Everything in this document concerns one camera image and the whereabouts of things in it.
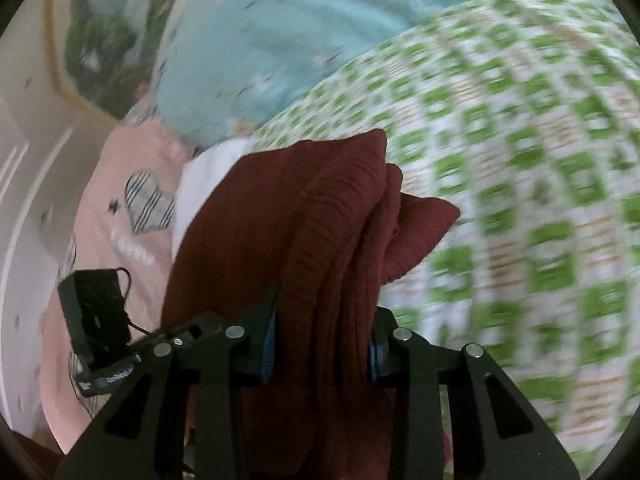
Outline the green white checkered quilt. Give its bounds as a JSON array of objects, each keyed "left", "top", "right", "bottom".
[{"left": 252, "top": 0, "right": 639, "bottom": 477}]

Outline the pink heart pillow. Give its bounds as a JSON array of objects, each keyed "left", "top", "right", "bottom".
[{"left": 37, "top": 119, "right": 202, "bottom": 456}]

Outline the green floral headboard panel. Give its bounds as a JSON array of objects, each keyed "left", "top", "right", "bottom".
[{"left": 46, "top": 0, "right": 178, "bottom": 119}]

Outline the dark red knit garment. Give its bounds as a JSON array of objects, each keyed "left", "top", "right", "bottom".
[{"left": 162, "top": 129, "right": 459, "bottom": 479}]

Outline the light blue floral duvet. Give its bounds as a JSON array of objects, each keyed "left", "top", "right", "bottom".
[{"left": 153, "top": 0, "right": 462, "bottom": 146}]

